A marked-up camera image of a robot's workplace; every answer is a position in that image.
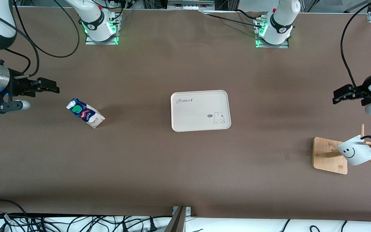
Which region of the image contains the white cup with black handle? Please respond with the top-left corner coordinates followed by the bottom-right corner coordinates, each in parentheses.
top-left (337, 135), bottom-right (371, 166)

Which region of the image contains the blue white milk carton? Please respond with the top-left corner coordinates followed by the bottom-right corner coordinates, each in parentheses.
top-left (66, 98), bottom-right (105, 129)

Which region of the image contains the thin black table cable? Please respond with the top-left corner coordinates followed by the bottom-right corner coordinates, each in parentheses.
top-left (205, 13), bottom-right (263, 29)
top-left (235, 9), bottom-right (266, 20)

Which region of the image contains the wooden cup rack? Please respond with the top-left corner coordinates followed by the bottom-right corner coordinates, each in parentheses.
top-left (313, 124), bottom-right (371, 175)

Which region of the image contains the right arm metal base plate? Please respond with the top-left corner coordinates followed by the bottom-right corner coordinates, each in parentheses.
top-left (85, 13), bottom-right (119, 45)

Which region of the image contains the brown table cover sheet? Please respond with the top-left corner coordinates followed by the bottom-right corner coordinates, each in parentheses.
top-left (0, 6), bottom-right (371, 223)

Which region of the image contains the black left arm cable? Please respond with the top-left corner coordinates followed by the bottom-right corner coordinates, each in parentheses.
top-left (340, 0), bottom-right (371, 89)

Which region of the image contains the grey power strip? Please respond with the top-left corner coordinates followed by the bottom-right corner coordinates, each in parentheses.
top-left (167, 0), bottom-right (215, 11)

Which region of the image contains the cream rabbit print tray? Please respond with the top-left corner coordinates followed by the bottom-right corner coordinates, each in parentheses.
top-left (171, 90), bottom-right (232, 132)

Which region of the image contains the long looping black cable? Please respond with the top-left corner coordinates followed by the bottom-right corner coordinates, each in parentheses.
top-left (12, 0), bottom-right (80, 58)

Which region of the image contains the dark aluminium bar with bracket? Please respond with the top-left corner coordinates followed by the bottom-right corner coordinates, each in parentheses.
top-left (165, 206), bottom-right (192, 232)

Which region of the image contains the black right arm wrist cable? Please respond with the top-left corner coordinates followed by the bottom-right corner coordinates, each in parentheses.
top-left (0, 6), bottom-right (40, 78)

